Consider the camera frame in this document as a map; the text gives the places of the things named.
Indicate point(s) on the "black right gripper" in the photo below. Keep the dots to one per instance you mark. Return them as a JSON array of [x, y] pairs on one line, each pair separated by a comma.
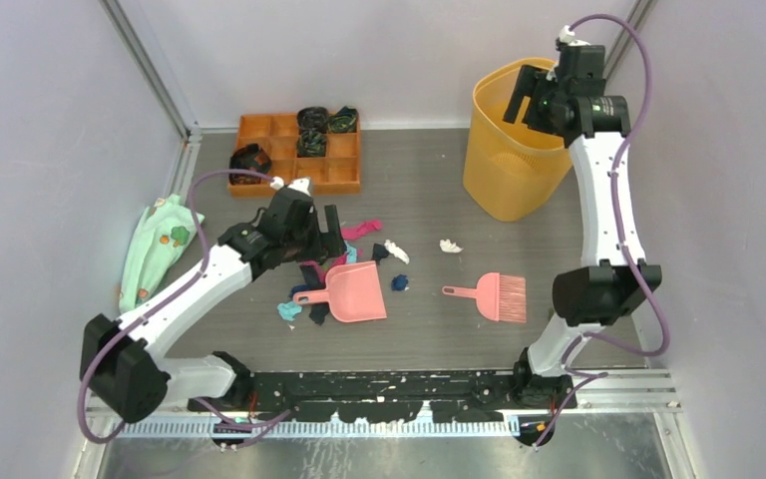
[[523, 88]]

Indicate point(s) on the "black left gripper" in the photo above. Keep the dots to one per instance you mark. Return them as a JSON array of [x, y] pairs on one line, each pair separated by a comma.
[[335, 244]]

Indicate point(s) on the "pink plastic dustpan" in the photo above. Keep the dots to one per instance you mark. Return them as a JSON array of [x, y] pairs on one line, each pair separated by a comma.
[[352, 291]]

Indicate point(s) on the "teal paper scrap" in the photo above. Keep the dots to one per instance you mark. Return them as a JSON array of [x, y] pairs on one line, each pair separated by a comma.
[[289, 310]]

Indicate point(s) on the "yellow mesh waste basket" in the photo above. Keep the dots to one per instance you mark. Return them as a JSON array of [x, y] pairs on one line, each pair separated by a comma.
[[510, 170]]

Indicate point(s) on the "dark blue paper scrap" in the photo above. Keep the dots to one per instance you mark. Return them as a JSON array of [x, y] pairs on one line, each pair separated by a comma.
[[399, 282]]

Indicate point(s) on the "pink hand brush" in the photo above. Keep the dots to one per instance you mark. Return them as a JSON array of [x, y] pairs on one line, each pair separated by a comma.
[[498, 297]]

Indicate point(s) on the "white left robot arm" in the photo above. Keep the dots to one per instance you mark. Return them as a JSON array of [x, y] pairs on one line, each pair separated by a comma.
[[125, 361]]

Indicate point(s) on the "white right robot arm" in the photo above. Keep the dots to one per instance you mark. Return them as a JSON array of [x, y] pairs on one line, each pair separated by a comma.
[[614, 278]]

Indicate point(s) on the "white paper scrap left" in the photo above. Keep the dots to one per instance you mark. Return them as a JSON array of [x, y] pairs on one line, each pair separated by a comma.
[[396, 251]]

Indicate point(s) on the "white paper scrap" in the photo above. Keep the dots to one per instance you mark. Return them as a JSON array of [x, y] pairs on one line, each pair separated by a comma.
[[449, 246], [396, 251]]

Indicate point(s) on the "orange compartment tray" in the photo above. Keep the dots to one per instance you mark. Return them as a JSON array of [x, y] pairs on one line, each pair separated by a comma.
[[337, 172]]

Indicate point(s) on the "black green rolled sock middle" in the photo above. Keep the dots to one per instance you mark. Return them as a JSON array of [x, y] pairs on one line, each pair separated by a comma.
[[311, 144]]

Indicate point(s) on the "white paper scrap right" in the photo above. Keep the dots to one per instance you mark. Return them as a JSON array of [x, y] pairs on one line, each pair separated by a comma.
[[449, 246]]

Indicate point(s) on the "dark green rolled sock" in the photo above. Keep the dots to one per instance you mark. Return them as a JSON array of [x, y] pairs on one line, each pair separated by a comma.
[[344, 121]]

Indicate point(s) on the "black rolled sock top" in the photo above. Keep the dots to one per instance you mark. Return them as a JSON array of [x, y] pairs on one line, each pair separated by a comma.
[[315, 118]]

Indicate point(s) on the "green patterned cloth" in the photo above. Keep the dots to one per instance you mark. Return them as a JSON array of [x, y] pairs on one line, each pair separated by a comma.
[[163, 233]]

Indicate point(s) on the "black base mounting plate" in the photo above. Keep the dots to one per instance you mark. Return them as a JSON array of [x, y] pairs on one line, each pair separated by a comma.
[[389, 396]]

